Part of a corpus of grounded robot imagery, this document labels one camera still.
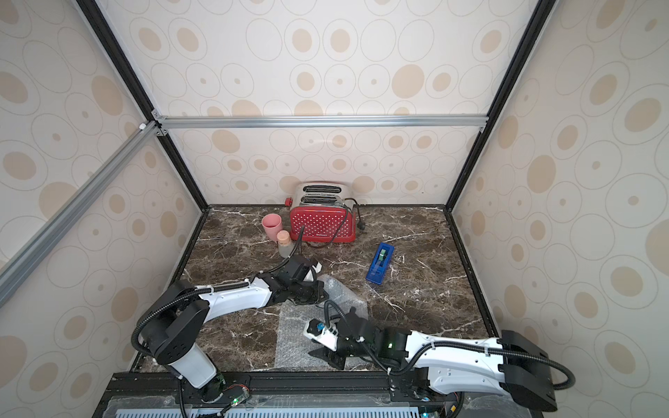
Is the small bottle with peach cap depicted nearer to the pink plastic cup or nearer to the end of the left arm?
the pink plastic cup

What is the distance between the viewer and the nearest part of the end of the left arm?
2.20 feet

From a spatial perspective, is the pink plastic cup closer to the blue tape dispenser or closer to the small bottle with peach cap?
the small bottle with peach cap

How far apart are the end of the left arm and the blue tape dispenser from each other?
23cm

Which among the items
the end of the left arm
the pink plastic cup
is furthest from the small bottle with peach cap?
the end of the left arm

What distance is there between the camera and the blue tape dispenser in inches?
37.1

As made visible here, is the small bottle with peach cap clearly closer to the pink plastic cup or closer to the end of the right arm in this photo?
the pink plastic cup

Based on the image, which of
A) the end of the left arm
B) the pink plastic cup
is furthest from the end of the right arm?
the pink plastic cup
